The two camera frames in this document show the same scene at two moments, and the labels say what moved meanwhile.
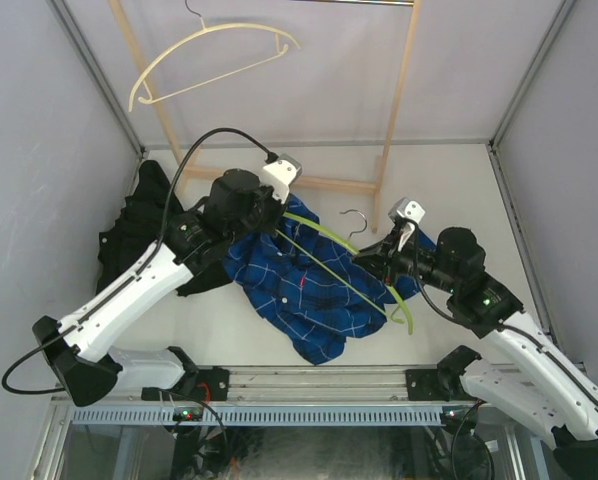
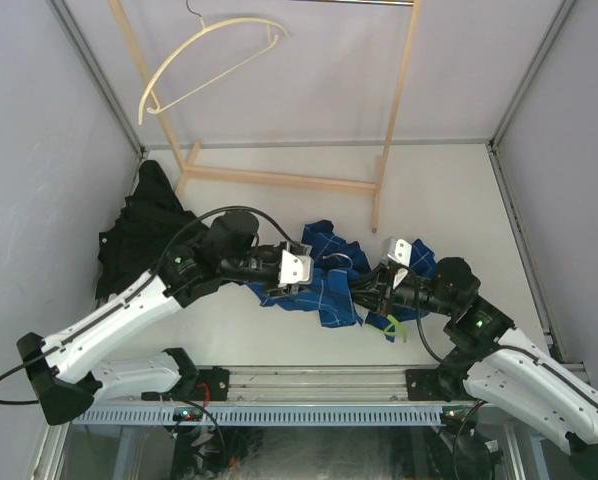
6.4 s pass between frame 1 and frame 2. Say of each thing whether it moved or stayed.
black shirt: stayed
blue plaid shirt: moved
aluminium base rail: stayed
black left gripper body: moved
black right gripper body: moved
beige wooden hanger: moved
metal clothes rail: stayed
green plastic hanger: moved
